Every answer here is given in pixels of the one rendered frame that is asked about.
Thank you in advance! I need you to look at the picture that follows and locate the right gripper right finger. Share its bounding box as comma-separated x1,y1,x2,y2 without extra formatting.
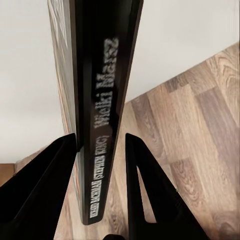
125,132,210,240

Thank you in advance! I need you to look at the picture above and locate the hardback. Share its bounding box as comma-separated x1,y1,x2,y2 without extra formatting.
47,0,144,226

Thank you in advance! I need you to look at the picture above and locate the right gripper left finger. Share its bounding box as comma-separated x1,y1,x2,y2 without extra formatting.
0,133,77,240

